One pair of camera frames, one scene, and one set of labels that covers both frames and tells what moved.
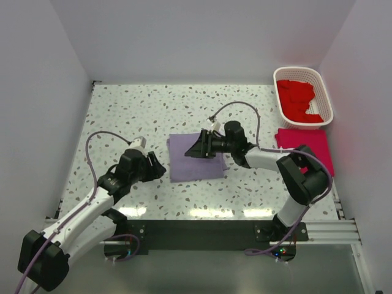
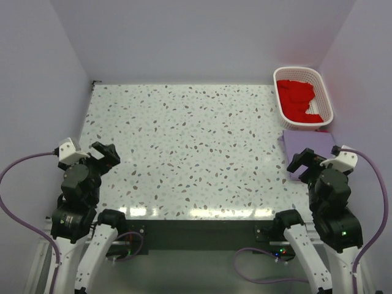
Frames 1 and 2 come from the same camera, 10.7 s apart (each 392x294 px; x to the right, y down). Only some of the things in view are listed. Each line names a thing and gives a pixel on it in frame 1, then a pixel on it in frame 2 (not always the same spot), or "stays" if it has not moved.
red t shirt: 294,98 stays
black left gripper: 152,165 -> 100,158
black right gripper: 207,144 -> 309,167
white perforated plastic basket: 321,103 stays
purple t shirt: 184,168 -> 296,141
